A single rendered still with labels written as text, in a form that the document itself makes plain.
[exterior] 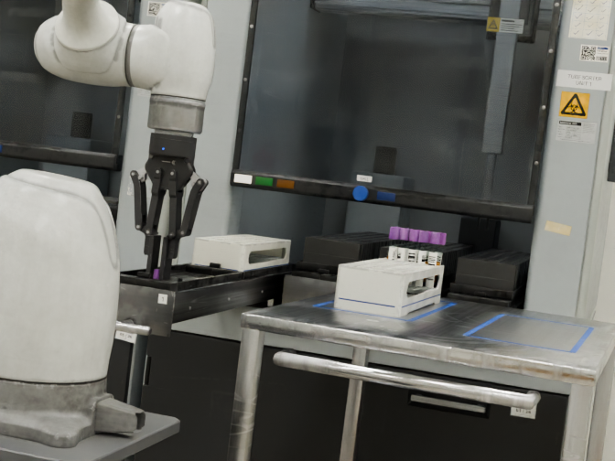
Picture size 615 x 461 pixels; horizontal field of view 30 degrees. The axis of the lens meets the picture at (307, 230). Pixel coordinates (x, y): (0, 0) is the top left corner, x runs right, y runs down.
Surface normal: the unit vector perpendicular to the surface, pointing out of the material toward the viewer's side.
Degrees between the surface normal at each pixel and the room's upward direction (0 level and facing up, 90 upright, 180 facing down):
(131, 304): 90
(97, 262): 79
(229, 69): 90
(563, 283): 90
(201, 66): 91
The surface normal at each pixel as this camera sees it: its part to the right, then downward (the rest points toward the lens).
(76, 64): -0.21, 0.78
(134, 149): -0.27, 0.02
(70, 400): 0.62, 0.00
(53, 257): 0.33, -0.02
